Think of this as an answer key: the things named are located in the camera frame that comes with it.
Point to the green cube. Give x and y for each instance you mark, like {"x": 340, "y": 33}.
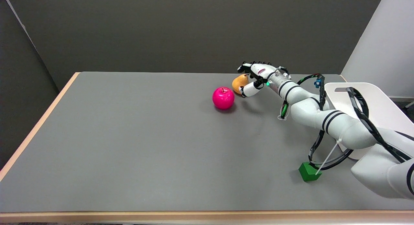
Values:
{"x": 309, "y": 172}

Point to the white plastic bin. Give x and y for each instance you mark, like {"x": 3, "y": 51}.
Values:
{"x": 378, "y": 108}

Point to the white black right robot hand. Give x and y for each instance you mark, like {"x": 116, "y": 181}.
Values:
{"x": 255, "y": 79}

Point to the white zip tie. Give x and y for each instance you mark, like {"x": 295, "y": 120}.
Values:
{"x": 328, "y": 157}

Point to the pink apple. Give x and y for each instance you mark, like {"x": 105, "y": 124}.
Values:
{"x": 223, "y": 98}

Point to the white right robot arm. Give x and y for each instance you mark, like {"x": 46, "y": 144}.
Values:
{"x": 343, "y": 124}

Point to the yellow pear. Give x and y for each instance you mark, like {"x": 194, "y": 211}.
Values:
{"x": 239, "y": 83}

